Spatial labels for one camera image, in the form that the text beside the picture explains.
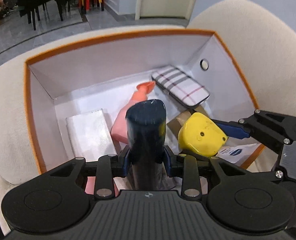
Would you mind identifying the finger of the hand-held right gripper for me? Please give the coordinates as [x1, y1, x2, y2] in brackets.
[212, 109, 296, 155]
[179, 149, 215, 160]

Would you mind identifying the beige sofa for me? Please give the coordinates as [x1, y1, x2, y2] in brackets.
[0, 0, 296, 240]

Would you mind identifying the dark blue shampoo bottle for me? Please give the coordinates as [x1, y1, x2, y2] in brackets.
[125, 99, 177, 190]

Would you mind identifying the white blue-printed packet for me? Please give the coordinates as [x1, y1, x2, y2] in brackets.
[217, 143, 261, 165]

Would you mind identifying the plaid zip case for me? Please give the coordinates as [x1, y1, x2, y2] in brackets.
[152, 65, 210, 108]

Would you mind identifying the white rectangular box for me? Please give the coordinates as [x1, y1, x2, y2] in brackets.
[66, 108, 117, 158]

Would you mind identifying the black dining chair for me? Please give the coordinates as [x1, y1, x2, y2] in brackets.
[26, 1, 64, 30]

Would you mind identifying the pink spray bottle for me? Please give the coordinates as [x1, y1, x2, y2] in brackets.
[110, 81, 156, 143]

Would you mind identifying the reddish brown small box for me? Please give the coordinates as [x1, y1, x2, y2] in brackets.
[167, 105, 208, 133]

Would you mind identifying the yellow tape measure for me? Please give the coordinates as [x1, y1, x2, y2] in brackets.
[178, 112, 228, 158]

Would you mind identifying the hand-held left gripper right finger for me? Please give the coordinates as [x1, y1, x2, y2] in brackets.
[164, 145, 253, 201]

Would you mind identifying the orange cardboard box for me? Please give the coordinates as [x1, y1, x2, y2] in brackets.
[25, 29, 266, 175]

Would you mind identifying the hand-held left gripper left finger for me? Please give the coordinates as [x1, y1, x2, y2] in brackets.
[41, 145, 131, 200]

